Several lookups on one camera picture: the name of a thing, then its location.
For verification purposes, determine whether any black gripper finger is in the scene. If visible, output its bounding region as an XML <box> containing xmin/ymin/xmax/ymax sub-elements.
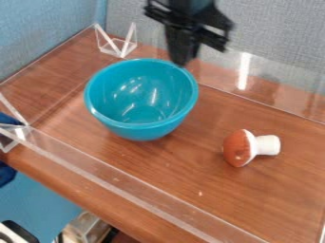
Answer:
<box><xmin>182</xmin><ymin>30</ymin><xmax>201</xmax><ymax>66</ymax></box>
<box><xmin>165</xmin><ymin>26</ymin><xmax>184</xmax><ymax>64</ymax></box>

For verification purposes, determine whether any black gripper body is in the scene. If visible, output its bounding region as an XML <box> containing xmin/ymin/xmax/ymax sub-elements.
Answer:
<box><xmin>144</xmin><ymin>0</ymin><xmax>234</xmax><ymax>52</ymax></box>

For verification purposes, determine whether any orange and white toy mushroom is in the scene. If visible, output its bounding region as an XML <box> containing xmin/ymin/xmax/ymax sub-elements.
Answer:
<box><xmin>222</xmin><ymin>129</ymin><xmax>281</xmax><ymax>167</ymax></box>

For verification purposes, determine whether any blue plastic bowl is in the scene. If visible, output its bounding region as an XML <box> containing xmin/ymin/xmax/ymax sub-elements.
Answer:
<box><xmin>85</xmin><ymin>58</ymin><xmax>198</xmax><ymax>141</ymax></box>

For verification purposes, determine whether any clear acrylic front barrier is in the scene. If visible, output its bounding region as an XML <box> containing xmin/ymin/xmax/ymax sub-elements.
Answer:
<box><xmin>0</xmin><ymin>93</ymin><xmax>268</xmax><ymax>243</ymax></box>

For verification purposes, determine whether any blue cloth object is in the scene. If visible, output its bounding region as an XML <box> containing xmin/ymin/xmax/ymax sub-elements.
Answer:
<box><xmin>0</xmin><ymin>112</ymin><xmax>23</xmax><ymax>188</ymax></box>

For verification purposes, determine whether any black and white object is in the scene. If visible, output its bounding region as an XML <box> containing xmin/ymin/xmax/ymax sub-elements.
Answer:
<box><xmin>0</xmin><ymin>220</ymin><xmax>39</xmax><ymax>243</ymax></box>

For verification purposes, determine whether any clear acrylic corner bracket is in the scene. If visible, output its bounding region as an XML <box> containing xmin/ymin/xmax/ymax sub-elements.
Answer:
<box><xmin>94</xmin><ymin>22</ymin><xmax>138</xmax><ymax>59</ymax></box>

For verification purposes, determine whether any grey metal table frame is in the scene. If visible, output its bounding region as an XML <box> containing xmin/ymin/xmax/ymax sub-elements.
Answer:
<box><xmin>53</xmin><ymin>211</ymin><xmax>113</xmax><ymax>243</ymax></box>

